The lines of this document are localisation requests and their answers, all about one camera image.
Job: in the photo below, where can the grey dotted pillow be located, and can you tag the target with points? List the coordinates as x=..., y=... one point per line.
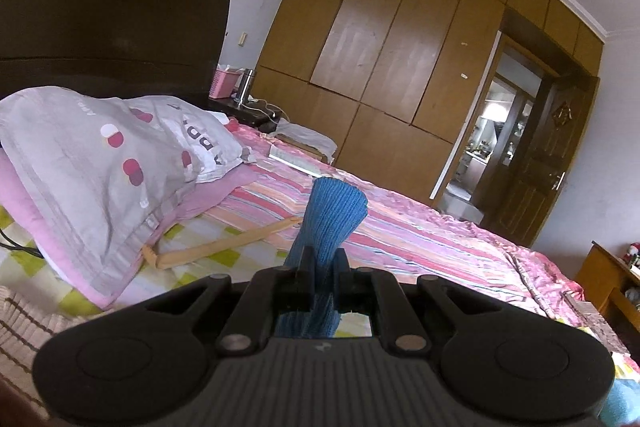
x=85, y=162

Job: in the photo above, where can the folded teal knit garment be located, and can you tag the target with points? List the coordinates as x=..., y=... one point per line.
x=622, y=404

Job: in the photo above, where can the pink striped quilt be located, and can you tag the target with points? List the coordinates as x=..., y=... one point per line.
x=440, y=247

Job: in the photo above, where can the pink pillow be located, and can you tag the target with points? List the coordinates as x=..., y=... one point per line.
x=232, y=183

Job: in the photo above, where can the yellow checked bed sheet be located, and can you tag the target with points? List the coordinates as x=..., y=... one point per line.
x=45, y=277

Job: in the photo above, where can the beige wall socket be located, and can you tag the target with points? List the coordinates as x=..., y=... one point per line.
x=241, y=39

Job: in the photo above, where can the white flat book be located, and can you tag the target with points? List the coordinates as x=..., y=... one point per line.
x=300, y=161

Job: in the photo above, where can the dark wooden door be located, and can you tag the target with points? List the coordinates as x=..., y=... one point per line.
x=535, y=177

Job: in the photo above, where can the white item in shelf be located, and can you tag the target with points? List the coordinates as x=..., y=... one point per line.
x=633, y=298

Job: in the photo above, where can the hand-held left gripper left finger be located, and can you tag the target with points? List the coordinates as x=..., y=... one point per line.
x=306, y=282

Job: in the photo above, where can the wooden back scratcher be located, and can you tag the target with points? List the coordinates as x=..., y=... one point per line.
x=210, y=247

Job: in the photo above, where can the dark nightstand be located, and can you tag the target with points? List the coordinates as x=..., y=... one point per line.
x=235, y=111

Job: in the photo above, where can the wooden shelf unit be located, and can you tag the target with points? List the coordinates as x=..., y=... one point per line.
x=597, y=274

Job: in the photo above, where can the pink plastic basket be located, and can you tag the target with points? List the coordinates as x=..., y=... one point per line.
x=224, y=84

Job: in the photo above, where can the wooden wardrobe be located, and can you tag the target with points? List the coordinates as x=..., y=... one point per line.
x=390, y=22

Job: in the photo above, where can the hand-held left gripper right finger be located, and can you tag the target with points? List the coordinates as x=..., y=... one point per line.
x=340, y=287

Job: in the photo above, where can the white folded cloth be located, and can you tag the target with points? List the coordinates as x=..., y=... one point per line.
x=307, y=138

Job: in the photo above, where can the blue striped knit sweater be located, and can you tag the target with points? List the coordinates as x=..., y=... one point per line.
x=330, y=217

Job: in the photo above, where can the brown checked mat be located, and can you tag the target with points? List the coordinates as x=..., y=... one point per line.
x=35, y=332

